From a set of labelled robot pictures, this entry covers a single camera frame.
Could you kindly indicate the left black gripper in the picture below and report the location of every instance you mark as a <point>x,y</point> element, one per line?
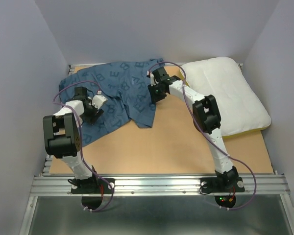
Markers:
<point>88,119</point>

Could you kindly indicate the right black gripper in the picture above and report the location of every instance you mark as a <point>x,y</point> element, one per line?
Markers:
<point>156,98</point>

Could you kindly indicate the blue lettered pillowcase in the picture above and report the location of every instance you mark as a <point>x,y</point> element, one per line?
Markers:
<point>125,85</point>

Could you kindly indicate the white pillow yellow edge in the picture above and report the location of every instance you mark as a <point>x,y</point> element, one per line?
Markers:
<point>240,108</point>

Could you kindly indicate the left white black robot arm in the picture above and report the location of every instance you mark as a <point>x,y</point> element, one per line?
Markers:
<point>63,138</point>

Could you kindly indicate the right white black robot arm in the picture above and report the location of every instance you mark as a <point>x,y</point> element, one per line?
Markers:
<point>207,120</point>

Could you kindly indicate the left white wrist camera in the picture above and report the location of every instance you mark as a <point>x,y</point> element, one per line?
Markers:
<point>98,101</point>

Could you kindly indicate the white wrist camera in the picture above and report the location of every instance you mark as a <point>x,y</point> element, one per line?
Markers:
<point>150,75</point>
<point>98,101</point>

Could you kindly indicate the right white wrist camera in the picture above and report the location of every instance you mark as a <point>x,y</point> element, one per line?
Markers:
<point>150,75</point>

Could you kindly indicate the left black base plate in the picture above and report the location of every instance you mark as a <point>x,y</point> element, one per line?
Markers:
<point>88,186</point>

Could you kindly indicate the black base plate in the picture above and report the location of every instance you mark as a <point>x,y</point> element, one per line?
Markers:
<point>216,185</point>
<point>88,186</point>

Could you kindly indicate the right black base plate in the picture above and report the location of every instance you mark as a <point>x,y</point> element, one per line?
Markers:
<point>216,185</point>

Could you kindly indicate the aluminium mounting rail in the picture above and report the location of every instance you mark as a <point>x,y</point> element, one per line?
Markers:
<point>159,185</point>

